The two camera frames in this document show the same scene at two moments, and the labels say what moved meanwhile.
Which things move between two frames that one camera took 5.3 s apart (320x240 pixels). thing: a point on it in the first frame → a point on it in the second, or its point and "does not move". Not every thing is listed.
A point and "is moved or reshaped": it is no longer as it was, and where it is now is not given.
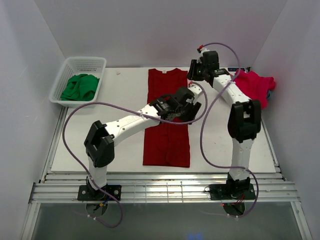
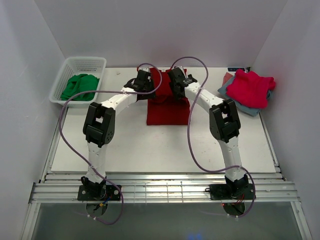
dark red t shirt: x=167 y=145 is moved or reshaped
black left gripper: x=189 y=116 → x=151 y=85
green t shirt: x=80 y=87 does not move
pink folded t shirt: x=256 y=87 does not move
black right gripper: x=191 y=74 → x=179 y=96
